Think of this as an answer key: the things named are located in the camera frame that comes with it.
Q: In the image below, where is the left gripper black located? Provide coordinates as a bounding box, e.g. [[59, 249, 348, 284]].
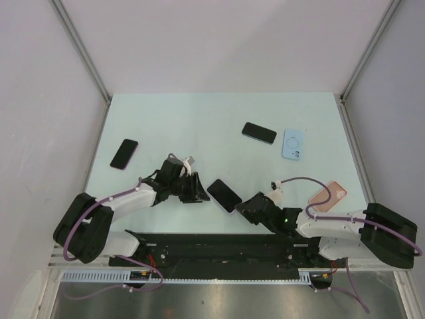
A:
[[169, 171, 210, 203]]

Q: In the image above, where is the blue phone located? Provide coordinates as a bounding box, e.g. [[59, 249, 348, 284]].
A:
[[207, 179, 242, 213]]

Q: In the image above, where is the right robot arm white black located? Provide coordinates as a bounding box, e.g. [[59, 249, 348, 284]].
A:
[[235, 193, 422, 269]]

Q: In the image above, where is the black phone purple edge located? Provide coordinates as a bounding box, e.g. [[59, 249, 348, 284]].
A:
[[110, 139, 139, 170]]

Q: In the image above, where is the black phone teal edge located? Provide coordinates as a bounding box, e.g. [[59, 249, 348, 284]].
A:
[[242, 122, 277, 144]]

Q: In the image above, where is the aluminium rail frame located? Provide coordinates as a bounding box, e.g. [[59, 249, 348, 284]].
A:
[[46, 242, 114, 268]]

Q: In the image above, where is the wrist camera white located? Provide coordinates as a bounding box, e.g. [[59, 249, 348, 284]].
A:
[[181, 156, 195, 175], [270, 181, 284, 205]]

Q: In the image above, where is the pink phone case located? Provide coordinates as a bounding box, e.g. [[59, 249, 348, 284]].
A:
[[309, 181, 347, 213]]

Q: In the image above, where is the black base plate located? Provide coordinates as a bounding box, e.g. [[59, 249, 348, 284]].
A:
[[108, 233, 331, 275]]

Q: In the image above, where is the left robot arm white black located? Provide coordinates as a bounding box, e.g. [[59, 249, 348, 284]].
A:
[[53, 154, 210, 266]]

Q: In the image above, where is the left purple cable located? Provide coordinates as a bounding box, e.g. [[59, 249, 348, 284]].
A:
[[62, 177, 165, 302]]

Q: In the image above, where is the light blue phone case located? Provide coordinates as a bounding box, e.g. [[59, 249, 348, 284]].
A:
[[282, 130, 303, 161]]

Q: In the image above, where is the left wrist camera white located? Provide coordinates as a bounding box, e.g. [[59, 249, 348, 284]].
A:
[[181, 156, 195, 175]]

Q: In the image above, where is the slotted cable duct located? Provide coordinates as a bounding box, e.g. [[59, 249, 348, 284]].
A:
[[61, 268, 331, 284]]

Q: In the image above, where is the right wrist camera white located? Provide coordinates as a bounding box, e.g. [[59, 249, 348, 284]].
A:
[[270, 181, 284, 205]]

